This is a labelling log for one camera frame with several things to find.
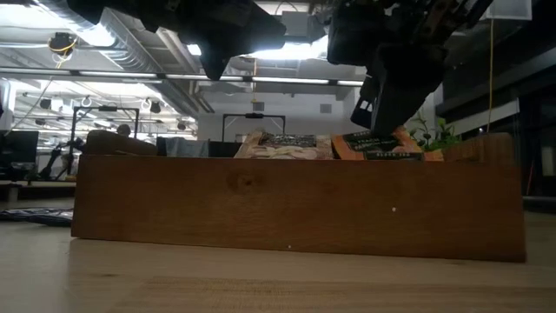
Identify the black yellow hanging cable reel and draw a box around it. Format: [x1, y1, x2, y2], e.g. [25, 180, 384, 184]
[47, 30, 79, 57]

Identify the wooden three-compartment tray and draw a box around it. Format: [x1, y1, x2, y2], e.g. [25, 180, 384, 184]
[71, 129, 526, 263]

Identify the blue-grey fabric cover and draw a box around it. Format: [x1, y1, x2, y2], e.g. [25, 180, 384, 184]
[164, 137, 209, 158]

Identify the orange peach tea packet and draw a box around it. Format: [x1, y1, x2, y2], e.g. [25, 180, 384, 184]
[332, 125, 445, 163]

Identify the black computer monitor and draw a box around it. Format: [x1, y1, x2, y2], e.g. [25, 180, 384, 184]
[0, 130, 39, 182]

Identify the silver ventilation duct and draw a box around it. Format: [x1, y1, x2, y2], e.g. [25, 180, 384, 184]
[36, 0, 214, 114]

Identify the long ceiling light bar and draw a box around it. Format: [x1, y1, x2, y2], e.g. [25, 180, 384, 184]
[0, 67, 366, 87]

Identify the beige tea packet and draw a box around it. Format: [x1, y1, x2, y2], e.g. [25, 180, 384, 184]
[233, 131, 334, 160]

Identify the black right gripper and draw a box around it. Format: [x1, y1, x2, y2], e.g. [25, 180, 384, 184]
[328, 0, 449, 137]

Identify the black aluminium table frame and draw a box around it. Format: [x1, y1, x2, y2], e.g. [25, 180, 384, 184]
[0, 180, 77, 202]

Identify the black screen panel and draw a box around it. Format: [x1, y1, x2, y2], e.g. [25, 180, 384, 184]
[208, 141, 244, 158]

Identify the potted green artificial plant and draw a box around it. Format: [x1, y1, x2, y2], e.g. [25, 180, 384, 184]
[407, 110, 462, 153]

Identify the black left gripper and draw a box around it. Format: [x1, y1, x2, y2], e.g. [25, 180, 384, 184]
[173, 0, 286, 82]

